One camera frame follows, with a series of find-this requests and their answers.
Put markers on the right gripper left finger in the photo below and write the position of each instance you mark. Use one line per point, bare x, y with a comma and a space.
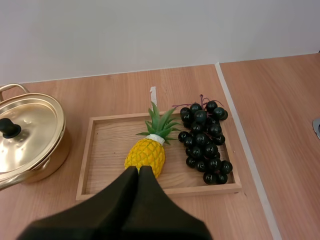
100, 212

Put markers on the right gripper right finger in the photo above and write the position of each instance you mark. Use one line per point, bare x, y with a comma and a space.
160, 215

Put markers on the yellow toy pineapple green crown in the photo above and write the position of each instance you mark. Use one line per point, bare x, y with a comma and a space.
150, 147

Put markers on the shallow wooden tray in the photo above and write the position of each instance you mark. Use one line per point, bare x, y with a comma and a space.
107, 150

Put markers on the bunch of dark toy grapes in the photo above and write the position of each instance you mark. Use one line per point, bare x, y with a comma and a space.
205, 142

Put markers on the gold lid with black knob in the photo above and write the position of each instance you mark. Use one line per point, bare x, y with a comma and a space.
27, 135

